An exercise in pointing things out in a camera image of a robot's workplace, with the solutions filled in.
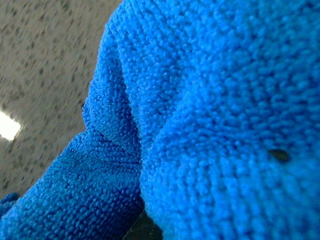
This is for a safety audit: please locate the blue microfiber towel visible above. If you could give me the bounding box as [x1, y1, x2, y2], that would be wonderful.
[0, 0, 320, 240]

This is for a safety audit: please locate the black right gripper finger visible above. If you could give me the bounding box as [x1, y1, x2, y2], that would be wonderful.
[123, 209, 164, 240]

